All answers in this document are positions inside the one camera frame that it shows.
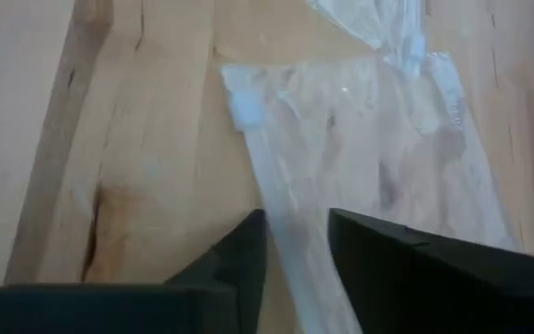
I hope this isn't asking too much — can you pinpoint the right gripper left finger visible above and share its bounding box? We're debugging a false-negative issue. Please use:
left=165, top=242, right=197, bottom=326
left=0, top=209, right=268, bottom=334

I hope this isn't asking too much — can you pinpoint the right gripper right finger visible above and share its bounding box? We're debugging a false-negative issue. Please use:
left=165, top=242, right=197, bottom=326
left=327, top=208, right=534, bottom=334

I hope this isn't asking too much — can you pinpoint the clear plastic zip bag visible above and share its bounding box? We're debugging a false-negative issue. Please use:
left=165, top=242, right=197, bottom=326
left=220, top=51, right=523, bottom=334
left=306, top=0, right=435, bottom=78

